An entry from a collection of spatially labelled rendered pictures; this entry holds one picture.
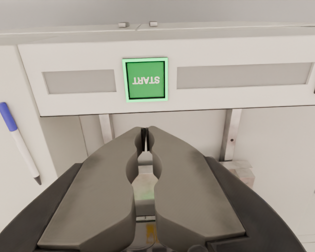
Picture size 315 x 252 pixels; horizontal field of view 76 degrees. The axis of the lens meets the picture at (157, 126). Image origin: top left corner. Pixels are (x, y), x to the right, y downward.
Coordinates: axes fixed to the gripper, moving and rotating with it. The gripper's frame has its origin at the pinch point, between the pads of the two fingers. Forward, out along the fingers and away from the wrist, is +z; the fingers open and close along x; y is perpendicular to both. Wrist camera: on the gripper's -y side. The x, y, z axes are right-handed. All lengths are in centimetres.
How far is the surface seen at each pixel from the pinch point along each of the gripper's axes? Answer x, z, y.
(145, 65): 0.0, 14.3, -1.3
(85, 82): -8.0, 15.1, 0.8
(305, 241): 48, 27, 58
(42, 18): -54, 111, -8
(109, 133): -8.4, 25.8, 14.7
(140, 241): -3.8, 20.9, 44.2
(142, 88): -0.5, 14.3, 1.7
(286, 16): 77, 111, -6
